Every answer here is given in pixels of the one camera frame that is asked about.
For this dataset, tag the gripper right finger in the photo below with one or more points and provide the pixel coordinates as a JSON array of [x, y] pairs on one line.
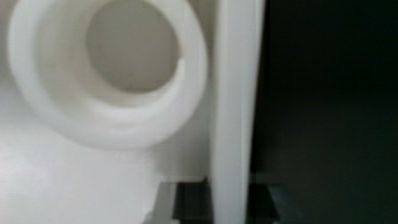
[[268, 201]]

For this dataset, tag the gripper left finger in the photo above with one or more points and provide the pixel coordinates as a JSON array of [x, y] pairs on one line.
[[182, 204]]

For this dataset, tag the white square table top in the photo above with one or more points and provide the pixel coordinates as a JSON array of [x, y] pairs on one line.
[[127, 108]]

